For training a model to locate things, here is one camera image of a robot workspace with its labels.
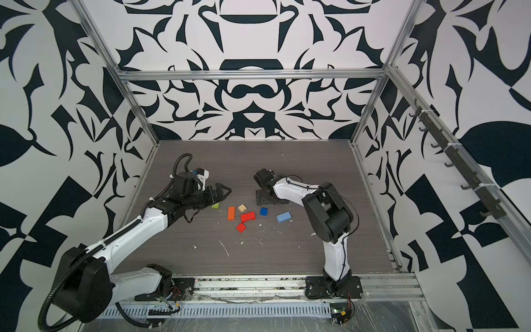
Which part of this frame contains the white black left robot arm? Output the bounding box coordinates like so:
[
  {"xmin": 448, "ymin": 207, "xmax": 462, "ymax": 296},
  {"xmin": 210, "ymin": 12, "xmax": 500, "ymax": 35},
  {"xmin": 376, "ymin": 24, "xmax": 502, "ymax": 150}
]
[{"xmin": 38, "ymin": 181, "xmax": 232, "ymax": 331}]

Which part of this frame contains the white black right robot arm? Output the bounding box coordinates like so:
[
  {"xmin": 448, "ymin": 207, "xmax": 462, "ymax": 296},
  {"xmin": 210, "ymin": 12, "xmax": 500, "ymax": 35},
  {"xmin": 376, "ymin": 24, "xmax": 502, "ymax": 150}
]
[{"xmin": 254, "ymin": 169, "xmax": 354, "ymax": 289}]

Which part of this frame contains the orange rectangular wood block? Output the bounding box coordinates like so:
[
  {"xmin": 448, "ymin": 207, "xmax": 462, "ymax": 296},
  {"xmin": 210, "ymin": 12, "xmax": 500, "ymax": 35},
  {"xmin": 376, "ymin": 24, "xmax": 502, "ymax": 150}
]
[{"xmin": 227, "ymin": 206, "xmax": 236, "ymax": 221}]

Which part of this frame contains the red arch wood block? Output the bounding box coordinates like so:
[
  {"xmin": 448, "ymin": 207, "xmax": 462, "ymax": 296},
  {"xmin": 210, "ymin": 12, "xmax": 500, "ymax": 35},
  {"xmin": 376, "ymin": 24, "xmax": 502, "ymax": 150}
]
[{"xmin": 240, "ymin": 212, "xmax": 256, "ymax": 224}]

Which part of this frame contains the light blue rectangular block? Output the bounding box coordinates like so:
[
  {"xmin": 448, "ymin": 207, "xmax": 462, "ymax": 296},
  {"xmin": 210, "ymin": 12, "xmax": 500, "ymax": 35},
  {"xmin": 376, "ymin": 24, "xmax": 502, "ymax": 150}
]
[{"xmin": 277, "ymin": 212, "xmax": 292, "ymax": 223}]

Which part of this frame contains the small red cube block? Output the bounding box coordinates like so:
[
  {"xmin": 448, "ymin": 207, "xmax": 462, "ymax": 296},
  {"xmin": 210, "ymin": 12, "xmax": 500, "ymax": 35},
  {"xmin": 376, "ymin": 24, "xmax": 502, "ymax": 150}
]
[{"xmin": 236, "ymin": 224, "xmax": 246, "ymax": 233}]

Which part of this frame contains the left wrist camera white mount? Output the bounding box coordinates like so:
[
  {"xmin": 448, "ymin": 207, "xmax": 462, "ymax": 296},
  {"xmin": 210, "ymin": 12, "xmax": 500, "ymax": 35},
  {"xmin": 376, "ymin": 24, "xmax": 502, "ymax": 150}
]
[{"xmin": 192, "ymin": 168, "xmax": 210, "ymax": 192}]

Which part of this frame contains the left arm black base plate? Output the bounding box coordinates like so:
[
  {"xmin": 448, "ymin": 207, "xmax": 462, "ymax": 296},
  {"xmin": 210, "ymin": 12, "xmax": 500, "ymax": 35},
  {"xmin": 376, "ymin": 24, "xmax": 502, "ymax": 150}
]
[{"xmin": 134, "ymin": 277, "xmax": 196, "ymax": 302}]

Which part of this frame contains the white slotted cable duct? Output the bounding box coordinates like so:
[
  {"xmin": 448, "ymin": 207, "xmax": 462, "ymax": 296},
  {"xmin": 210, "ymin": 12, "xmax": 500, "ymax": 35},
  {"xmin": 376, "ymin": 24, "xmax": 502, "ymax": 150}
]
[{"xmin": 122, "ymin": 302, "xmax": 332, "ymax": 320}]

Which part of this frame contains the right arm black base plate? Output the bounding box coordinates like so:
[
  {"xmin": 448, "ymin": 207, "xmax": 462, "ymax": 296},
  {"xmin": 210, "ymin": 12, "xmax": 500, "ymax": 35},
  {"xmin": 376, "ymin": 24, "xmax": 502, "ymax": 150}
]
[{"xmin": 305, "ymin": 275, "xmax": 363, "ymax": 300}]

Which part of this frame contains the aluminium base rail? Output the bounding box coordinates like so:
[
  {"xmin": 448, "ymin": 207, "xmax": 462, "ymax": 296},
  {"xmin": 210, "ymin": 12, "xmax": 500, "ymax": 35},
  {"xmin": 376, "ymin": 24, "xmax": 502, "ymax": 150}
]
[{"xmin": 187, "ymin": 273, "xmax": 425, "ymax": 303}]

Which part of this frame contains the aluminium horizontal frame bar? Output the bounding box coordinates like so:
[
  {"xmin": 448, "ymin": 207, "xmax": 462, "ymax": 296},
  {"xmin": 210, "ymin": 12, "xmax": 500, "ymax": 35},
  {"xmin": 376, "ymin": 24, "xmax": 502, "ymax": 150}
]
[{"xmin": 118, "ymin": 69, "xmax": 384, "ymax": 82}]

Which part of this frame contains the black corrugated cable conduit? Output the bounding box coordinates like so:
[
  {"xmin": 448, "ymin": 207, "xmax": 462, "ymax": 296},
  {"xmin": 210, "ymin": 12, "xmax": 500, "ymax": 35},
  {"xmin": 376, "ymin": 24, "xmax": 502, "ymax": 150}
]
[{"xmin": 38, "ymin": 223, "xmax": 144, "ymax": 331}]

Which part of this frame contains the black wall hook rack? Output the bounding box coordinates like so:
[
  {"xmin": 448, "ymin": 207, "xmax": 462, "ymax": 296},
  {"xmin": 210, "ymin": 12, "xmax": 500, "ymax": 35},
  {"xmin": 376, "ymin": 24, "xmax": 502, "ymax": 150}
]
[{"xmin": 411, "ymin": 100, "xmax": 507, "ymax": 219}]

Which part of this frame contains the aluminium corner frame post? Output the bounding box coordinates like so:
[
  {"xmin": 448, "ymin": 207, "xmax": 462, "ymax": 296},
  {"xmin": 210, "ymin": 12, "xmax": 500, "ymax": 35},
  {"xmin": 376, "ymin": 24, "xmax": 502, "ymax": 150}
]
[{"xmin": 69, "ymin": 0, "xmax": 160, "ymax": 147}]

